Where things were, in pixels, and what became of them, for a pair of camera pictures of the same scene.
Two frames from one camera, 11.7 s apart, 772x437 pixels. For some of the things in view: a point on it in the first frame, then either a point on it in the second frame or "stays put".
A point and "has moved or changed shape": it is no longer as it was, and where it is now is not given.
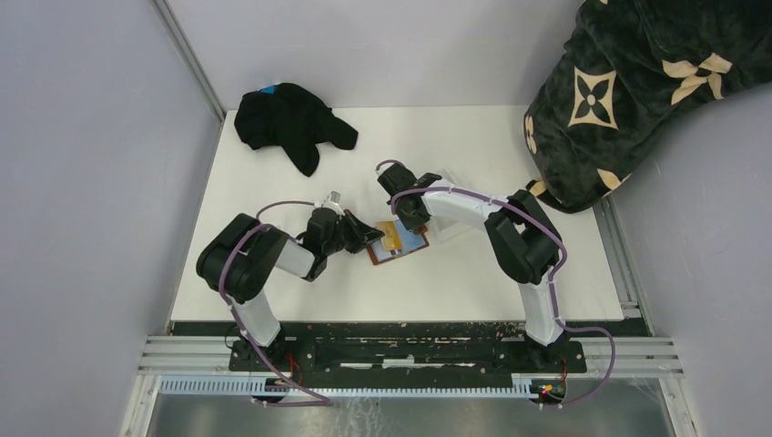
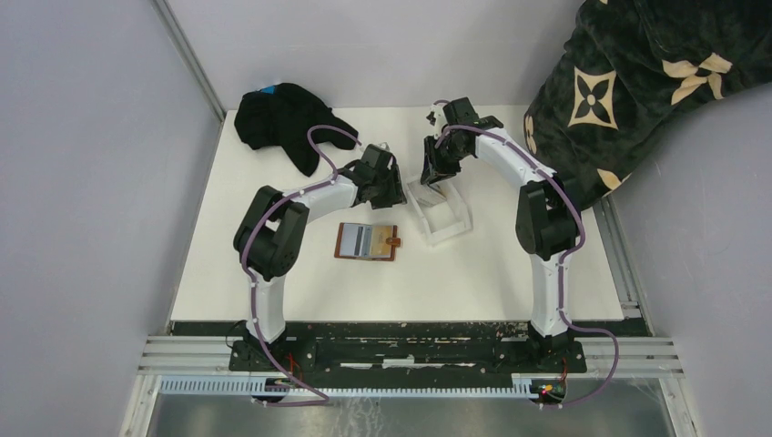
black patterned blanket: [625, 69] stays put
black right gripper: [411, 223] to [432, 168]
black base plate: [408, 349] stays put
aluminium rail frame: [641, 356] stays put
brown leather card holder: [410, 242] has moved or changed shape
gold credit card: [391, 238] has moved or changed shape
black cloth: [288, 116] stays put
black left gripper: [363, 233] to [396, 196]
